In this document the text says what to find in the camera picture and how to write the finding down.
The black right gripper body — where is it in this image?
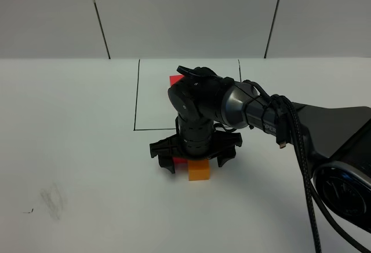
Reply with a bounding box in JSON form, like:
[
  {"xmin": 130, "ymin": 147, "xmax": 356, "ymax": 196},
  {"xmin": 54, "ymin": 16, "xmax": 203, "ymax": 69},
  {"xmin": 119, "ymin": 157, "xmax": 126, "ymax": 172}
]
[{"xmin": 150, "ymin": 116, "xmax": 242, "ymax": 160}]

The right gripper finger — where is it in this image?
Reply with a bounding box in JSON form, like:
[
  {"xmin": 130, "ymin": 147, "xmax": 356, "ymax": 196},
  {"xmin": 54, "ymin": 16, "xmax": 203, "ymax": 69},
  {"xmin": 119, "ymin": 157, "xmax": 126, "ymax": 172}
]
[
  {"xmin": 217, "ymin": 146, "xmax": 235, "ymax": 167},
  {"xmin": 158, "ymin": 155, "xmax": 175, "ymax": 174}
]

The orange cube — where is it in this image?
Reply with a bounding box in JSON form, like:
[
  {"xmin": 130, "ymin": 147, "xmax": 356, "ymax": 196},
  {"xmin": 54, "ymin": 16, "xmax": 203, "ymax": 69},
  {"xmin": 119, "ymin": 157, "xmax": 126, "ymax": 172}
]
[{"xmin": 188, "ymin": 159, "xmax": 210, "ymax": 181}]

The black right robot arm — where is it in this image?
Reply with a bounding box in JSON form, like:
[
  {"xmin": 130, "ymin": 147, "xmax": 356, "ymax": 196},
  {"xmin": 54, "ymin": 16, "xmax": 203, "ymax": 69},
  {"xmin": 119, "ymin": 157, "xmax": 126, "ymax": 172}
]
[{"xmin": 150, "ymin": 66, "xmax": 370, "ymax": 231}]

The red template cube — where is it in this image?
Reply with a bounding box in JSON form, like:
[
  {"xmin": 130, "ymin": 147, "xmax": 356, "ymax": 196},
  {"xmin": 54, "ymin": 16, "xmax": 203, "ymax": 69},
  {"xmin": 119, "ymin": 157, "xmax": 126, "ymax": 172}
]
[{"xmin": 169, "ymin": 75, "xmax": 184, "ymax": 86}]

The black right camera cable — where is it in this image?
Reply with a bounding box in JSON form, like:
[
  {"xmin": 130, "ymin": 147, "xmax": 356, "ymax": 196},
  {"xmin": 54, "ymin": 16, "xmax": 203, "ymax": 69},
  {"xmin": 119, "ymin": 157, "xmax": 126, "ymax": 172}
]
[{"xmin": 176, "ymin": 65, "xmax": 369, "ymax": 253}]

